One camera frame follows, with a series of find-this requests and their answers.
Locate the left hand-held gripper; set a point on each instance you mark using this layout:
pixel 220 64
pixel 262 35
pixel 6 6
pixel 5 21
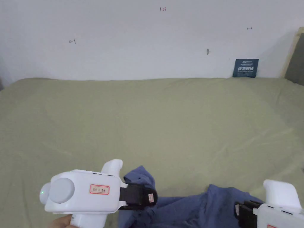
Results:
pixel 83 190

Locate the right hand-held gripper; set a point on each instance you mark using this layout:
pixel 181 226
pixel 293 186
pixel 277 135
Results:
pixel 280 213

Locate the dark blue shirt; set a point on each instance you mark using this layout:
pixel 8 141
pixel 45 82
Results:
pixel 194 211

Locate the person's left hand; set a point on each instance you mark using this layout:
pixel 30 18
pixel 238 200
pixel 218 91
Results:
pixel 60 222

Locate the bed with pale green sheet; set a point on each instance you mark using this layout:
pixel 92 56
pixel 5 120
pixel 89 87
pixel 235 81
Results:
pixel 152 123

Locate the dark blue printed card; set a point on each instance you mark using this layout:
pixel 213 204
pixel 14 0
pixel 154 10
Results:
pixel 245 68

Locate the grey padded headboard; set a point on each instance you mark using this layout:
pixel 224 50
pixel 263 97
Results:
pixel 295 61

